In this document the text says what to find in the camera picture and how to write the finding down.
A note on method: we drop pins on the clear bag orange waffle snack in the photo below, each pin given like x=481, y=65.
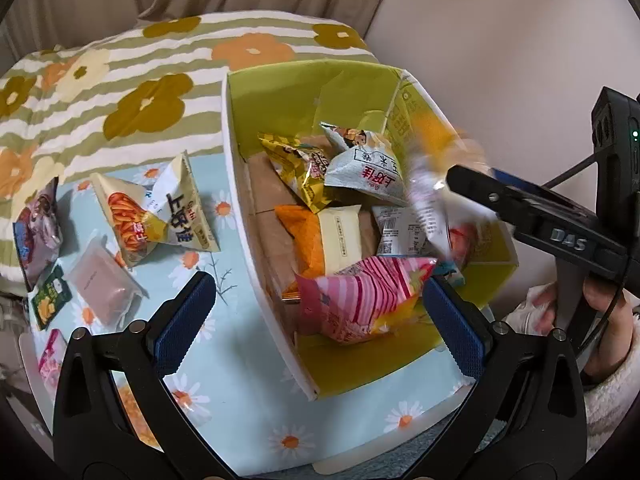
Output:
x=136, y=418

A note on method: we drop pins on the white orange triangular snack bag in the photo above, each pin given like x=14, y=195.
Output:
x=169, y=212

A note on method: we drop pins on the floral striped blanket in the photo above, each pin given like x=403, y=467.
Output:
x=136, y=98

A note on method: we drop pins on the orange cream snack packet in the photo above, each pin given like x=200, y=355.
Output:
x=325, y=243

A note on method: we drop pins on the yellow potato chip bag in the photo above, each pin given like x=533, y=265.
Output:
x=451, y=222

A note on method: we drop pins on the person's right hand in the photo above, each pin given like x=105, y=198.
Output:
x=618, y=331

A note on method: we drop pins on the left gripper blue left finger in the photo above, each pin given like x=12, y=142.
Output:
x=174, y=326

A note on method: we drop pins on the blue white snack bag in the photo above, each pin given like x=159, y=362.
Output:
x=402, y=236

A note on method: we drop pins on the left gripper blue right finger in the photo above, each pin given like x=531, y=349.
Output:
x=463, y=328

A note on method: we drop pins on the yellow gold snack bag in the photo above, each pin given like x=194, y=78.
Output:
x=302, y=167

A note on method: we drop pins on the pink small snack packet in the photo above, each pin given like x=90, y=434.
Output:
x=51, y=362

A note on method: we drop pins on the small pink clear packet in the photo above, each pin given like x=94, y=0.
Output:
x=106, y=287

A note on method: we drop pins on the white grey snack bag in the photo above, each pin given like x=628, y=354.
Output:
x=364, y=161

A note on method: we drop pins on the dark green cracker packet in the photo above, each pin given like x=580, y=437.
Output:
x=53, y=294

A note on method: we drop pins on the pink striped snack bag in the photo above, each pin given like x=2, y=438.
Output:
x=373, y=297

